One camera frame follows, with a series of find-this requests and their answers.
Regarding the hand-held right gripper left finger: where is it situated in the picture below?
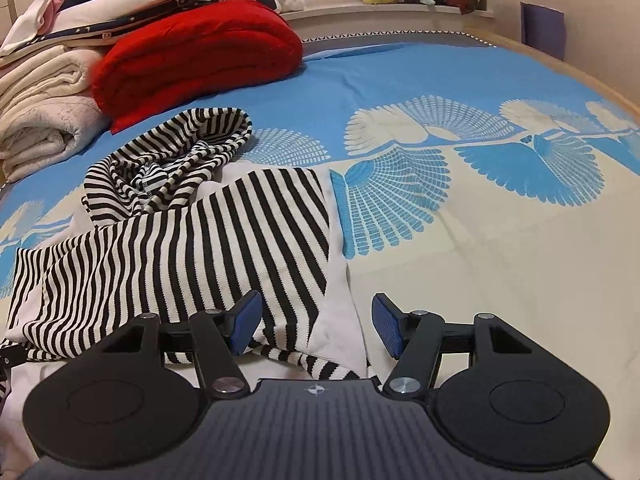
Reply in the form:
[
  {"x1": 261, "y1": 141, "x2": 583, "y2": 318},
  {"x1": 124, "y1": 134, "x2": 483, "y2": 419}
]
[{"x1": 94, "y1": 290, "x2": 264, "y2": 401}]

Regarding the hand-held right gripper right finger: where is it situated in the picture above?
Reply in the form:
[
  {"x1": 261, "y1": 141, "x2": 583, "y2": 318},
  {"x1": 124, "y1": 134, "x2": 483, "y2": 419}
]
[{"x1": 371, "y1": 294, "x2": 540, "y2": 400}]

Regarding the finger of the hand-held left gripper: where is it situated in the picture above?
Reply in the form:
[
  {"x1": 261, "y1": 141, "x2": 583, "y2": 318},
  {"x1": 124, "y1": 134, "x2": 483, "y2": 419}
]
[{"x1": 0, "y1": 341, "x2": 25, "y2": 381}]

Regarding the black white striped hooded top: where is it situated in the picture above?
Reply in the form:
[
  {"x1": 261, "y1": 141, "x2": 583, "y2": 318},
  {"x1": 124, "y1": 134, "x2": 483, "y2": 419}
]
[{"x1": 0, "y1": 106, "x2": 374, "y2": 413}]

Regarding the cream folded blanket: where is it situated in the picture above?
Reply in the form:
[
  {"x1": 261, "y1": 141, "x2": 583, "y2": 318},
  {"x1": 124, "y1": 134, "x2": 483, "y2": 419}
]
[{"x1": 0, "y1": 45, "x2": 113, "y2": 184}]

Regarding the red folded blanket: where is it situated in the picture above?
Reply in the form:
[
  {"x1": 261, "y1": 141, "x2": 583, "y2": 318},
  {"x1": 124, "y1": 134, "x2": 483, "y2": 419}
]
[{"x1": 91, "y1": 0, "x2": 305, "y2": 135}]

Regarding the grey patterned bed sheet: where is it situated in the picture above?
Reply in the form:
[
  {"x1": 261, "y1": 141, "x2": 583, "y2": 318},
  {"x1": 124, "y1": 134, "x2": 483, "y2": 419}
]
[{"x1": 299, "y1": 27, "x2": 497, "y2": 56}]

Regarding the white window sill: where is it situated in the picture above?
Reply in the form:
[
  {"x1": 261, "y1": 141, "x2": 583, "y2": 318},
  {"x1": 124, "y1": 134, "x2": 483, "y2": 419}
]
[{"x1": 279, "y1": 2, "x2": 498, "y2": 36}]

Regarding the purple box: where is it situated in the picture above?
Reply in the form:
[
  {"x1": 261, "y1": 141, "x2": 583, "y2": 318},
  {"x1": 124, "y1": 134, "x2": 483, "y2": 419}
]
[{"x1": 520, "y1": 2, "x2": 567, "y2": 62}]

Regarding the white blanket navy star trim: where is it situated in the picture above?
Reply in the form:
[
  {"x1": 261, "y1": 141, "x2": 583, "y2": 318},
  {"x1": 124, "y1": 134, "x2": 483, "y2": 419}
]
[{"x1": 0, "y1": 0, "x2": 242, "y2": 58}]

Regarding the pink cloth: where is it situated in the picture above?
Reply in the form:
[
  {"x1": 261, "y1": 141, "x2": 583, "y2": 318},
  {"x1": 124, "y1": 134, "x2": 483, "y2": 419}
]
[{"x1": 34, "y1": 0, "x2": 69, "y2": 32}]

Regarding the wooden bed frame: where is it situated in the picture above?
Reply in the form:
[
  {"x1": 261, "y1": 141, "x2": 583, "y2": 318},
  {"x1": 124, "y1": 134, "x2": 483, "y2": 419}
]
[{"x1": 464, "y1": 25, "x2": 640, "y2": 128}]

